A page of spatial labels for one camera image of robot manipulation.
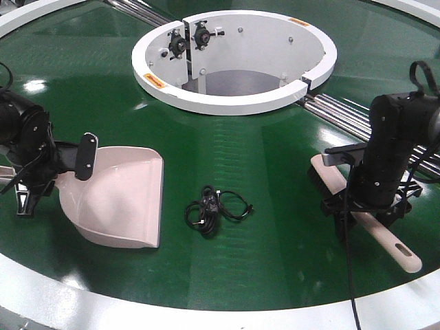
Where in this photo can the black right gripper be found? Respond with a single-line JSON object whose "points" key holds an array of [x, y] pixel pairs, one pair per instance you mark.
{"points": [[373, 188]]}

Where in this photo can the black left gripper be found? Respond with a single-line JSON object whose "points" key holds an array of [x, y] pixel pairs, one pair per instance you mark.
{"points": [[35, 155]]}

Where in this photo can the beige hand brush black bristles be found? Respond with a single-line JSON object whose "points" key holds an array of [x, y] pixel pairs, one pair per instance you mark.
{"points": [[403, 255]]}

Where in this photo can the beige plastic dustpan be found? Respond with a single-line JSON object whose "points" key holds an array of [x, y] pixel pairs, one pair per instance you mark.
{"points": [[119, 206]]}

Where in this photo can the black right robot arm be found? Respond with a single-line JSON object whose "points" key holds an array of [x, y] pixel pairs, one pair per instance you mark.
{"points": [[404, 133]]}

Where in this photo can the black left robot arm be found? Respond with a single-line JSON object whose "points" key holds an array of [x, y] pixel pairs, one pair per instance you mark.
{"points": [[9, 97]]}

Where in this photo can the green conveyor belt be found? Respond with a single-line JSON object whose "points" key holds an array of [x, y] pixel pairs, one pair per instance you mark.
{"points": [[240, 258]]}

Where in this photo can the white outer conveyor rim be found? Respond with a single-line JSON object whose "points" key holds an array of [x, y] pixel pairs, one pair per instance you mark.
{"points": [[103, 309]]}

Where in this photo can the chrome rollers right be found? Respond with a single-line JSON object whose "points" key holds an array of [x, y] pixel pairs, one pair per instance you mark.
{"points": [[354, 119]]}

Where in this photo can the chrome rollers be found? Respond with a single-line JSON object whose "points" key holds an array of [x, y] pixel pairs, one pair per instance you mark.
{"points": [[140, 10], [354, 119]]}

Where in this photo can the orange warning label left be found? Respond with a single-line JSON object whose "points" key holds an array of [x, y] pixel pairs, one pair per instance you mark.
{"points": [[155, 81]]}

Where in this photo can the black bearing left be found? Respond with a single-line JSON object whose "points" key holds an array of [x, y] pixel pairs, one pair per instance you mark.
{"points": [[177, 45]]}

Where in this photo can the black bearing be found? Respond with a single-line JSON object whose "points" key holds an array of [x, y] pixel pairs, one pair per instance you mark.
{"points": [[202, 35], [177, 45]]}

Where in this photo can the chrome rollers top left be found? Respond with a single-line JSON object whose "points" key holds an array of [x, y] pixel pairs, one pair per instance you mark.
{"points": [[140, 10]]}

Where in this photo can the black bearing right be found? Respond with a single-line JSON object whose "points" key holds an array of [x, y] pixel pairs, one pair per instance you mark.
{"points": [[202, 35]]}

